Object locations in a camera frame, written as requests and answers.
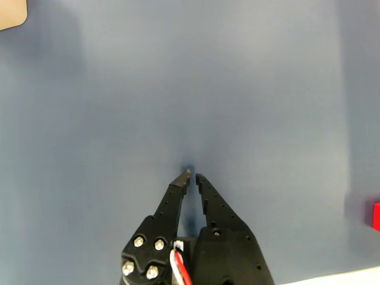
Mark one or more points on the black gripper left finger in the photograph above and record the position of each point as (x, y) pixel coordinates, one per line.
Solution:
(154, 237)

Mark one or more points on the beige square metal container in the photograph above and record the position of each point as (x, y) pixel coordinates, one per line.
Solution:
(12, 13)

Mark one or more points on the red cube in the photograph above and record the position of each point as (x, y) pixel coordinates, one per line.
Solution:
(375, 216)

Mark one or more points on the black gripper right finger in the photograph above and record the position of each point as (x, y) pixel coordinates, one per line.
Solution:
(228, 255)

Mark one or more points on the dark blue table mat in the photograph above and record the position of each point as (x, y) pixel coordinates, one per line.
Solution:
(178, 89)

